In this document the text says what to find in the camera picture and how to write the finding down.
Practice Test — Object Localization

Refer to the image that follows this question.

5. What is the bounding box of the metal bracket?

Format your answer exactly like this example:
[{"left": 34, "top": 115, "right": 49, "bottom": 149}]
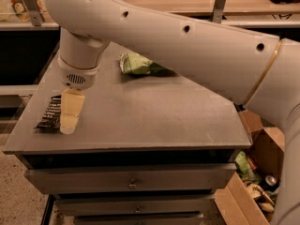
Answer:
[
  {"left": 211, "top": 0, "right": 226, "bottom": 23},
  {"left": 23, "top": 0, "right": 44, "bottom": 26}
]

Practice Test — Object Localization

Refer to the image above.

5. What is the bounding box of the cardboard box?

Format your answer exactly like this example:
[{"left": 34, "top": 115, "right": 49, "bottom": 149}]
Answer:
[{"left": 216, "top": 111, "right": 285, "bottom": 225}]

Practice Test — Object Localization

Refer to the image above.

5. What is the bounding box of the wooden shelf board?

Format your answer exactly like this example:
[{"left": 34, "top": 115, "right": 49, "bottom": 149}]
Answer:
[{"left": 127, "top": 0, "right": 300, "bottom": 16}]

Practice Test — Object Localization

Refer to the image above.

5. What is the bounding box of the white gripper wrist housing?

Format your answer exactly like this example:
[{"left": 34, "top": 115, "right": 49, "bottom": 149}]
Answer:
[{"left": 58, "top": 58, "right": 98, "bottom": 135}]

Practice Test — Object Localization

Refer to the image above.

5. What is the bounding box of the metal can in box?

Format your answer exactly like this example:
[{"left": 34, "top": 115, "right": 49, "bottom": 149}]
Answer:
[{"left": 264, "top": 175, "right": 278, "bottom": 187}]

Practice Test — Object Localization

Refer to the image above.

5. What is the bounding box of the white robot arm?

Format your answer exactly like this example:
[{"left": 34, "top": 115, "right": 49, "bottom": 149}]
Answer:
[{"left": 45, "top": 0, "right": 300, "bottom": 225}]

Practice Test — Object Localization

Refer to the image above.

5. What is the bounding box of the metal bracket right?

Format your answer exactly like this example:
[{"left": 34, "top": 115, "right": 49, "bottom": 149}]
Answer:
[{"left": 211, "top": 0, "right": 226, "bottom": 23}]

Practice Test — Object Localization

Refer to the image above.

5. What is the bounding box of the drawer knob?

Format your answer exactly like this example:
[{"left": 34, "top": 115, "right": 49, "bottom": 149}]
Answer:
[
  {"left": 127, "top": 179, "right": 137, "bottom": 189},
  {"left": 134, "top": 206, "right": 142, "bottom": 214}
]

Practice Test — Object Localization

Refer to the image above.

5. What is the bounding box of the green snack bag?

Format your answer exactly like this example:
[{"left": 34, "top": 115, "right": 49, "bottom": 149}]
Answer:
[{"left": 119, "top": 52, "right": 171, "bottom": 76}]

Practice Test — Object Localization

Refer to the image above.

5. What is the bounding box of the metal bracket left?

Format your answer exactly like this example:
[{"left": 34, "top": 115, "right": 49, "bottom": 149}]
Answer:
[{"left": 23, "top": 0, "right": 44, "bottom": 26}]

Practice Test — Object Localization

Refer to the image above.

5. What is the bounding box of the top drawer knob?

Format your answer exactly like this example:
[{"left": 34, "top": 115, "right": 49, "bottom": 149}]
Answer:
[{"left": 127, "top": 179, "right": 137, "bottom": 189}]

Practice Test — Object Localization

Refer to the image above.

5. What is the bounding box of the green packet in box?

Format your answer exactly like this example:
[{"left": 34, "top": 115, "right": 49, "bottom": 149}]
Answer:
[{"left": 234, "top": 151, "right": 260, "bottom": 184}]

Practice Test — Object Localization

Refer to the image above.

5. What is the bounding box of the orange snack package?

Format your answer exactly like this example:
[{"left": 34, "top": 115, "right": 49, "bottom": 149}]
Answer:
[{"left": 0, "top": 0, "right": 45, "bottom": 23}]

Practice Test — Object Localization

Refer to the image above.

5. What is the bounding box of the black rxbar chocolate bar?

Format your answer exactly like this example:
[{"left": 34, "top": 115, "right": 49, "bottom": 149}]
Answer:
[{"left": 37, "top": 96, "right": 61, "bottom": 130}]

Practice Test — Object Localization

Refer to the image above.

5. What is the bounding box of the grey drawer cabinet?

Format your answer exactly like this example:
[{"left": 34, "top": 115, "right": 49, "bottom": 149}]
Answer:
[{"left": 5, "top": 44, "right": 249, "bottom": 225}]

